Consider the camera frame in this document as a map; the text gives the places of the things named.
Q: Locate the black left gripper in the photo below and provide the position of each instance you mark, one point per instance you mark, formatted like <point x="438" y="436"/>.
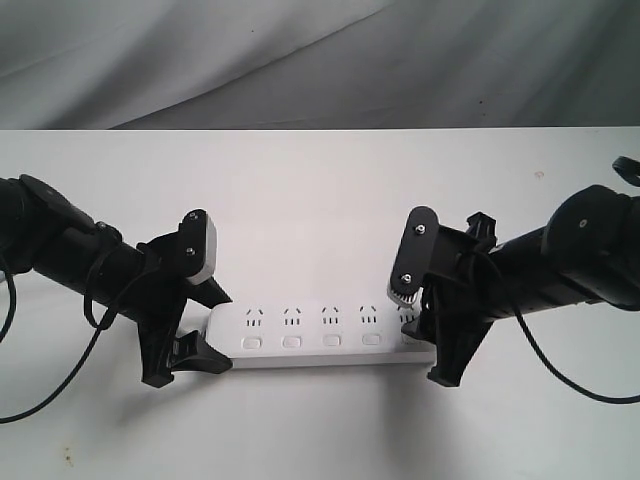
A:
<point x="156" y="302"/>

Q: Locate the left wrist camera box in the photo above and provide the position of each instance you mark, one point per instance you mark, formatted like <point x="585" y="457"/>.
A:
<point x="196" y="247"/>

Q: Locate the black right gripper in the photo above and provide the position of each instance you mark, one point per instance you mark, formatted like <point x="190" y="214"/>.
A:
<point x="450" y="317"/>

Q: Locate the white five-outlet power strip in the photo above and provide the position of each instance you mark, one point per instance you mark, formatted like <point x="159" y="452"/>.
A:
<point x="316" y="334"/>

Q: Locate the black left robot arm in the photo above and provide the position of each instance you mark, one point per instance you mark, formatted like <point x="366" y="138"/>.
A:
<point x="43" y="231"/>

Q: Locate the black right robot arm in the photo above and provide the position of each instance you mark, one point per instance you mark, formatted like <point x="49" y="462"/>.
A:
<point x="588" y="252"/>

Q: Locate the white backdrop cloth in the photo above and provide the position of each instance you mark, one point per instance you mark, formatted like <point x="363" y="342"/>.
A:
<point x="196" y="65"/>

